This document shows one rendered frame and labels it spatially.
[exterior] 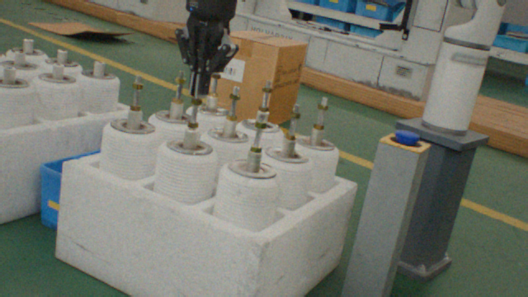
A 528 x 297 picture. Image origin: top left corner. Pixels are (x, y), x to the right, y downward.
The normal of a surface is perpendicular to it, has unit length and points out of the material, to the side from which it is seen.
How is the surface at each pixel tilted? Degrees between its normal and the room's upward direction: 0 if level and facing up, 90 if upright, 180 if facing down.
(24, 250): 0
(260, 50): 90
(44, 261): 0
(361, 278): 90
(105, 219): 90
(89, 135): 90
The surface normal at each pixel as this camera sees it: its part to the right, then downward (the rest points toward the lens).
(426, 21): -0.65, 0.11
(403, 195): -0.48, 0.17
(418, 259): 0.07, 0.30
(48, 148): 0.85, 0.29
